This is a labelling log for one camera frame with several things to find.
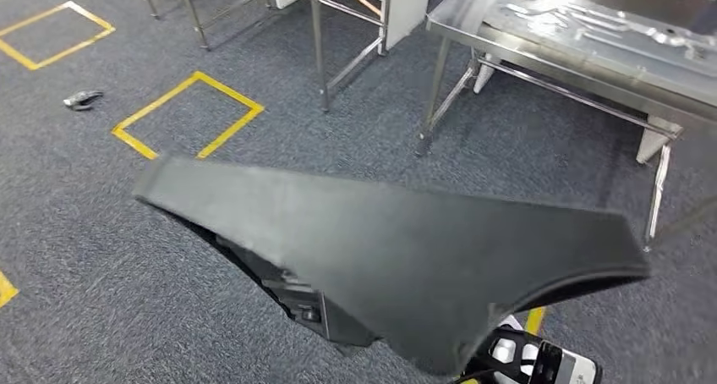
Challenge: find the stamped sheet metal panel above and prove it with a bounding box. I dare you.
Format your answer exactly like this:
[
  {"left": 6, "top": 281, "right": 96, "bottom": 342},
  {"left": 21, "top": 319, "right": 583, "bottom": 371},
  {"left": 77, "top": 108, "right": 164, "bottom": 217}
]
[{"left": 498, "top": 0, "right": 717, "bottom": 63}]

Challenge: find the stainless steel side table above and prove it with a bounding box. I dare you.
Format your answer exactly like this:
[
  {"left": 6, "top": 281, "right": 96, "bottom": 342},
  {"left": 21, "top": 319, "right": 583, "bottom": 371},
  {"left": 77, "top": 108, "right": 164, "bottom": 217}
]
[{"left": 261, "top": 0, "right": 393, "bottom": 113}]

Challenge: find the black plastic plate holder part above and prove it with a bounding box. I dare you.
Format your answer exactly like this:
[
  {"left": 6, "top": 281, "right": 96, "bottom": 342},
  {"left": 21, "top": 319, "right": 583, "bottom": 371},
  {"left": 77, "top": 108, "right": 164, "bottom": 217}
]
[{"left": 132, "top": 156, "right": 652, "bottom": 378}]

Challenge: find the stainless steel workbench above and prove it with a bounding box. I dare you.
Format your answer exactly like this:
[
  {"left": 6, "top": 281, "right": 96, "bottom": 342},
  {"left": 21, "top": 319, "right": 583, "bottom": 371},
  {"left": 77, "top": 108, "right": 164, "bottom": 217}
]
[{"left": 414, "top": 0, "right": 717, "bottom": 254}]

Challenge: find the yellow floor tape square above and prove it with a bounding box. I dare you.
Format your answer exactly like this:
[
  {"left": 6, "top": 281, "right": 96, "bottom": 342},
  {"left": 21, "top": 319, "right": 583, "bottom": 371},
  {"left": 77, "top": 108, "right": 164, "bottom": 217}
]
[
  {"left": 0, "top": 271, "right": 20, "bottom": 310},
  {"left": 111, "top": 70, "right": 265, "bottom": 162}
]

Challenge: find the white cabinet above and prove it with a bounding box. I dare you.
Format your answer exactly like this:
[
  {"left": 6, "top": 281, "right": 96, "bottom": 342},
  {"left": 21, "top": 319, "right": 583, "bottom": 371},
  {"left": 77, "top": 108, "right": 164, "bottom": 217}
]
[{"left": 273, "top": 0, "right": 434, "bottom": 51}]

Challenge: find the stainless steel table frame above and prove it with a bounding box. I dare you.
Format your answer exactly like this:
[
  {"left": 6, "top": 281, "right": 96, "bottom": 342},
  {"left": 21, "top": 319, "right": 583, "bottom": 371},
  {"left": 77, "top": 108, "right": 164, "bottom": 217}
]
[{"left": 135, "top": 0, "right": 270, "bottom": 52}]

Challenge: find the grey object on floor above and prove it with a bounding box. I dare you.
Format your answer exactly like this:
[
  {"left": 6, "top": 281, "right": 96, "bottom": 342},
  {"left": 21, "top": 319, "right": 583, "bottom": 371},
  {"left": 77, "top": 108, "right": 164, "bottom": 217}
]
[{"left": 63, "top": 89, "right": 106, "bottom": 112}]

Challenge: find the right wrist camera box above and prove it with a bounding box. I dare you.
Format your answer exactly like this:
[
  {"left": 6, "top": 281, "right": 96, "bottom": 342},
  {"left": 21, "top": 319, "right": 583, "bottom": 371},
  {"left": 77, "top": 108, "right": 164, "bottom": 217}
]
[{"left": 456, "top": 314, "right": 603, "bottom": 384}]

